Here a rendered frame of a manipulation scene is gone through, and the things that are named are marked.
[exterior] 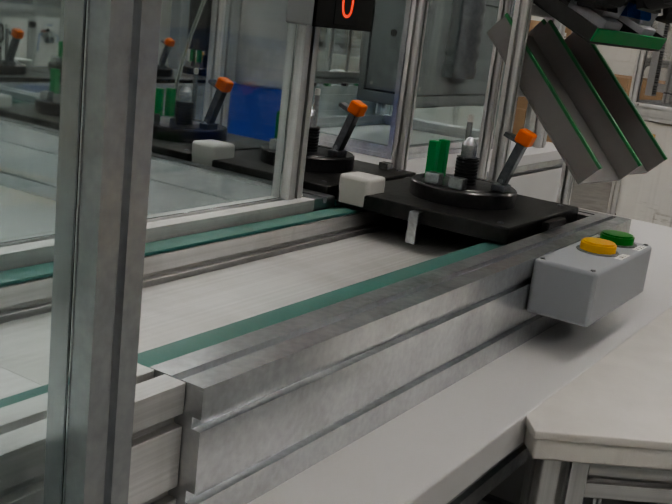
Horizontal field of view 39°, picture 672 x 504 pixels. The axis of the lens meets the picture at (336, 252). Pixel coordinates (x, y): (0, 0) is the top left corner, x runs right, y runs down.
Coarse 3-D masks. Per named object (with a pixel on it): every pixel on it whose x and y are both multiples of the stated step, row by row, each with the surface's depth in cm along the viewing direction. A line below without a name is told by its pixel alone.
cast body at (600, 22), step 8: (576, 8) 137; (584, 8) 136; (592, 8) 135; (624, 8) 136; (584, 16) 136; (592, 16) 135; (600, 16) 134; (608, 16) 135; (616, 16) 136; (600, 24) 134; (608, 24) 134; (616, 24) 136
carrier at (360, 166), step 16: (320, 160) 131; (336, 160) 133; (352, 160) 136; (304, 176) 127; (320, 176) 129; (336, 176) 130; (384, 176) 135; (400, 176) 138; (320, 192) 123; (336, 192) 124
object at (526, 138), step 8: (512, 136) 119; (520, 136) 118; (528, 136) 118; (536, 136) 119; (520, 144) 119; (528, 144) 118; (512, 152) 120; (520, 152) 119; (512, 160) 120; (504, 168) 120; (512, 168) 120; (504, 176) 121; (504, 184) 121
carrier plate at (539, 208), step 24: (384, 192) 123; (408, 192) 125; (432, 216) 114; (456, 216) 113; (480, 216) 114; (504, 216) 116; (528, 216) 118; (552, 216) 121; (576, 216) 129; (504, 240) 110
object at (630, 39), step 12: (540, 0) 138; (552, 0) 136; (564, 0) 148; (576, 0) 147; (552, 12) 136; (564, 12) 135; (576, 12) 134; (564, 24) 135; (576, 24) 134; (588, 24) 133; (624, 24) 142; (588, 36) 133; (600, 36) 133; (612, 36) 136; (624, 36) 138; (636, 36) 141
